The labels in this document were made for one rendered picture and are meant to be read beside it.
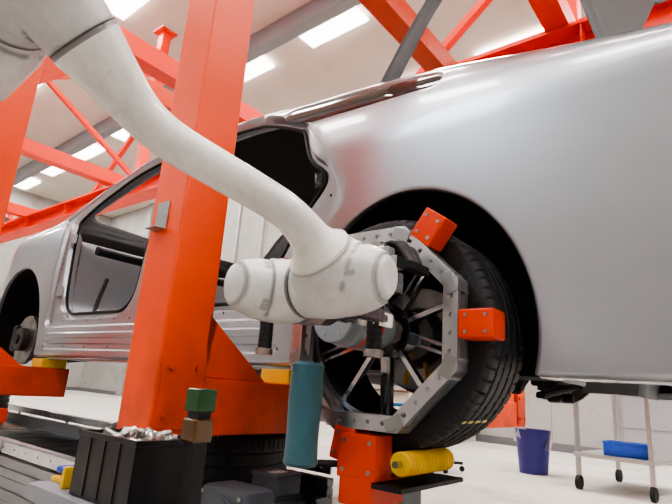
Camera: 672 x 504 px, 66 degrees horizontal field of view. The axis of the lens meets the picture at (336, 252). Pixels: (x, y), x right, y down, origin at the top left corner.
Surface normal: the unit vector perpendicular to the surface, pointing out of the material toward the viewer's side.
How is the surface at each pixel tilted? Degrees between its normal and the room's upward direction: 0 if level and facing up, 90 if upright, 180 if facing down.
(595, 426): 90
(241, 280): 89
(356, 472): 90
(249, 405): 90
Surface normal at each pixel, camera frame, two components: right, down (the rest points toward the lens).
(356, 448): -0.62, -0.25
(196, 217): 0.79, -0.11
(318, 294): -0.41, 0.53
